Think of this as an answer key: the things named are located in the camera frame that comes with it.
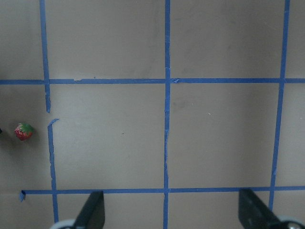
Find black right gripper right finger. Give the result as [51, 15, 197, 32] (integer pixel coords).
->
[238, 188, 281, 229]

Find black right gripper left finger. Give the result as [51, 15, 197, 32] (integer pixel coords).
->
[72, 191, 105, 229]

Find red strawberry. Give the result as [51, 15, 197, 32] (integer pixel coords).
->
[14, 123, 34, 141]

